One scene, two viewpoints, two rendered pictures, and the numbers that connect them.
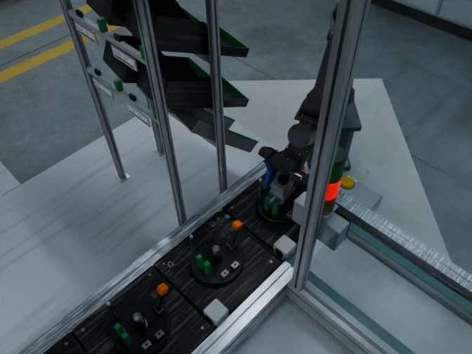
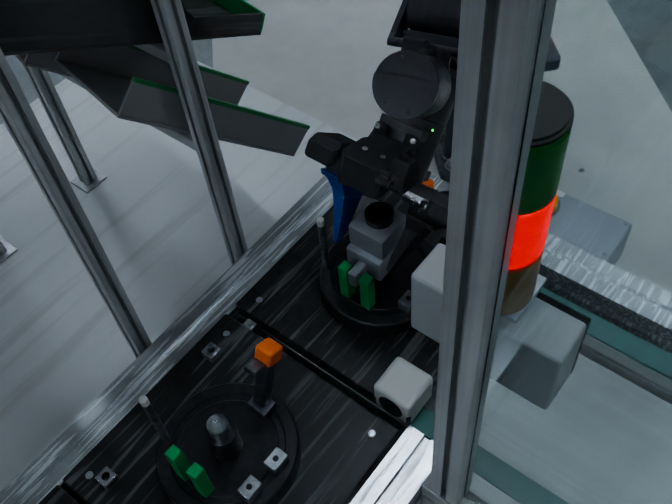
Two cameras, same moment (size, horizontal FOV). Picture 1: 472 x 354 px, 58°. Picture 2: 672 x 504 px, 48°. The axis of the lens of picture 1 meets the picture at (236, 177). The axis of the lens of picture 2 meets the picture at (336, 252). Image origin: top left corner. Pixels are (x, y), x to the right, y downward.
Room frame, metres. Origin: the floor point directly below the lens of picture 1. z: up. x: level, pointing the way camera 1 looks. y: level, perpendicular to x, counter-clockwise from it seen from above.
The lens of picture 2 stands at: (0.25, -0.06, 1.68)
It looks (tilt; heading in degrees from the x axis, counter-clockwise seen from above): 52 degrees down; 358
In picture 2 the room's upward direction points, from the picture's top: 7 degrees counter-clockwise
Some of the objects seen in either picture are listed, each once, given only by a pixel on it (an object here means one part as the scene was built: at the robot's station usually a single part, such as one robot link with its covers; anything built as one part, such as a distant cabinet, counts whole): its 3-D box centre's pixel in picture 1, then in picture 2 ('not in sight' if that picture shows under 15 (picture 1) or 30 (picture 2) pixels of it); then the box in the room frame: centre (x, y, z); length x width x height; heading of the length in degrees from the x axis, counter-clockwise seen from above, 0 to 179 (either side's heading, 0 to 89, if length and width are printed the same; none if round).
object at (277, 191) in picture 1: (280, 189); (374, 239); (0.74, -0.12, 1.06); 0.08 x 0.04 x 0.07; 135
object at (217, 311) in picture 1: (215, 254); (222, 437); (0.57, 0.06, 1.01); 0.24 x 0.24 x 0.13; 44
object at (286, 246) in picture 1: (284, 247); (403, 390); (0.61, -0.13, 0.97); 0.05 x 0.05 x 0.04; 44
